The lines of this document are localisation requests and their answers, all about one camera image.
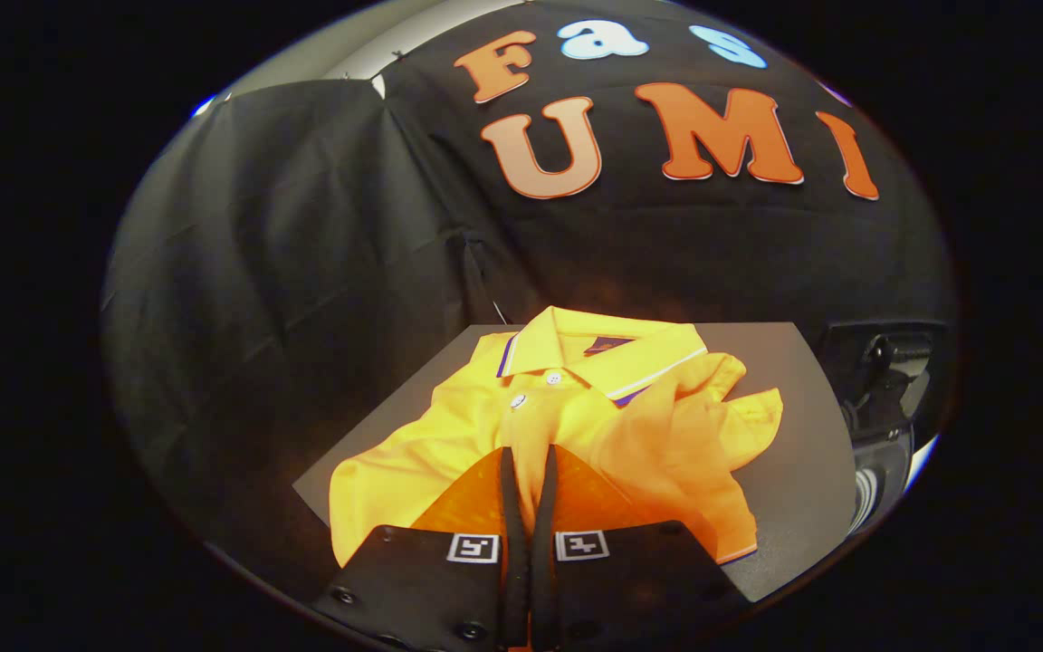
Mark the orange polo shirt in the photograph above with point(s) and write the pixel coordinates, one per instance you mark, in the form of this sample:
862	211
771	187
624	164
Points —
485	407

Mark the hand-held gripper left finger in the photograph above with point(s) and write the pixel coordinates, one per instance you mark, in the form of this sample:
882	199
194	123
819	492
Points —
511	543

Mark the grey washing machine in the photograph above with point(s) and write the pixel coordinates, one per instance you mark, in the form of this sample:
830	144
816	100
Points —
884	462

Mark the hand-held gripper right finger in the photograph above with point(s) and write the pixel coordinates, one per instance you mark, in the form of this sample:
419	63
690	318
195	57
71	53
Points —
547	543

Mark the grey box stand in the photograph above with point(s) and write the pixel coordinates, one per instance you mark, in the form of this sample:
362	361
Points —
793	507

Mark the transparent washing machine lid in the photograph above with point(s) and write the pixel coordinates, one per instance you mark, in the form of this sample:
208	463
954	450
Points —
893	349

